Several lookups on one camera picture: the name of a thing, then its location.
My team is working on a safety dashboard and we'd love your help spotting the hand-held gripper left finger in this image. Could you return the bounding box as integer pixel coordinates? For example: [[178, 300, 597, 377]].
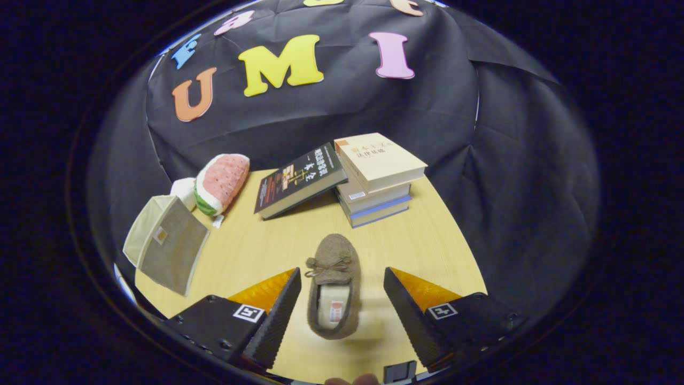
[[166, 267, 302, 372]]

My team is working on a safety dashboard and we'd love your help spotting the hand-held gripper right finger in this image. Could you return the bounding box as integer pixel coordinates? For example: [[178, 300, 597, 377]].
[[383, 267, 527, 374]]

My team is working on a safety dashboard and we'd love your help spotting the brown fuzzy shoe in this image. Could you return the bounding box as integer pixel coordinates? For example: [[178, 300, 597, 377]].
[[305, 234, 362, 340]]

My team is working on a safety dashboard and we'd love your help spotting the grey fabric storage box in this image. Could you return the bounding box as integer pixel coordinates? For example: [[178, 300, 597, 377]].
[[123, 195, 210, 296]]

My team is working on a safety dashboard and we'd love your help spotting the blue cover book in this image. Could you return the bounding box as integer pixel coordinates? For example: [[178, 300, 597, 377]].
[[339, 195, 413, 229]]

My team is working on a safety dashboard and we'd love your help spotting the white spine book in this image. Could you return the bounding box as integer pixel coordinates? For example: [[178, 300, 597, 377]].
[[337, 174, 412, 214]]

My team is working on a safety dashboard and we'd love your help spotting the black cover book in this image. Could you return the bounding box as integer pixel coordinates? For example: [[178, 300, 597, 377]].
[[254, 142, 349, 221]]

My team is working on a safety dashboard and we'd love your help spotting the watermelon slice plush toy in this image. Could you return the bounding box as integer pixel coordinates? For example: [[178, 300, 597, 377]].
[[193, 153, 251, 229]]

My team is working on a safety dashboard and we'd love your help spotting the white plush toy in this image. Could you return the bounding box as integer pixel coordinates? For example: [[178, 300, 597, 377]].
[[170, 178, 198, 212]]

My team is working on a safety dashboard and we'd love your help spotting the beige cover book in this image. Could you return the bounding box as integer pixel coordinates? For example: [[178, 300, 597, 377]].
[[334, 133, 428, 193]]

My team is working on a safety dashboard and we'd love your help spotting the black table edge bracket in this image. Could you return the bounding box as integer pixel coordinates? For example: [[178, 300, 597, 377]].
[[384, 360, 417, 384]]

